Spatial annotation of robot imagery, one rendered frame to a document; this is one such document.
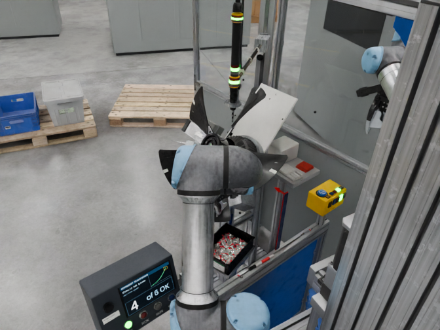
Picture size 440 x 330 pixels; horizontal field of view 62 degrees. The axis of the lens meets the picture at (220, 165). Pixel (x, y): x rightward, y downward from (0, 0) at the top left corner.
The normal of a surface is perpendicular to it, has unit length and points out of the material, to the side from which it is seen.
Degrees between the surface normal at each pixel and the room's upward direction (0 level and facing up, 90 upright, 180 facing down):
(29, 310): 0
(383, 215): 90
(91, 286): 15
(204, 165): 51
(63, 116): 96
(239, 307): 8
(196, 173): 58
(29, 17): 90
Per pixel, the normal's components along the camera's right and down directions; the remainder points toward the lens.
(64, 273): 0.02, -0.82
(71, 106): 0.40, 0.60
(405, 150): -0.87, 0.25
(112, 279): -0.15, -0.91
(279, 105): -0.58, -0.27
